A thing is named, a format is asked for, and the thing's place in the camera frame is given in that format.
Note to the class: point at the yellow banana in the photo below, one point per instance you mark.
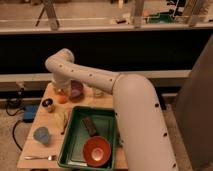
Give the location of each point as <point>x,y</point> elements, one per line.
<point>61,120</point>

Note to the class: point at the silver fork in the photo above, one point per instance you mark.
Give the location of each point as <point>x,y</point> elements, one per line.
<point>50,157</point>

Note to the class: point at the light blue cup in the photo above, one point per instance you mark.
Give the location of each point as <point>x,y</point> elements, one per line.
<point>42,135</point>

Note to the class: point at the orange bowl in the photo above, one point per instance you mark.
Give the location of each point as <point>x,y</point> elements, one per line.
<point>96,151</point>

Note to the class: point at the metal cup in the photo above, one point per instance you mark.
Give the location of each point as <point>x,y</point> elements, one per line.
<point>48,105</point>

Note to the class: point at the orange apple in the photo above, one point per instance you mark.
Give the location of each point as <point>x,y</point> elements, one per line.
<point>61,99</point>

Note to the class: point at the clear plastic cup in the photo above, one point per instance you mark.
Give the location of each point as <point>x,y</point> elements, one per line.
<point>97,92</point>

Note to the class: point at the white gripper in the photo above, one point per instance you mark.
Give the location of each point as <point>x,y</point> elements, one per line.
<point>60,87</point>

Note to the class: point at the purple bowl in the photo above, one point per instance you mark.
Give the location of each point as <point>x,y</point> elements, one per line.
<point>76,89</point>

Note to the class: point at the green plastic tray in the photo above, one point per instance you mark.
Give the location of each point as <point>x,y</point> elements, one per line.
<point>71,153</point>

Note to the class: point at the blue power box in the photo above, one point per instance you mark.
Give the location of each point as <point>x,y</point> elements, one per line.
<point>30,113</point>

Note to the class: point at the brown chocolate bar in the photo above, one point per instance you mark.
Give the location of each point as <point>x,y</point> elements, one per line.
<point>90,126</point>

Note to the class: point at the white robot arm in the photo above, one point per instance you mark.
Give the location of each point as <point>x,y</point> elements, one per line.
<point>146,141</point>

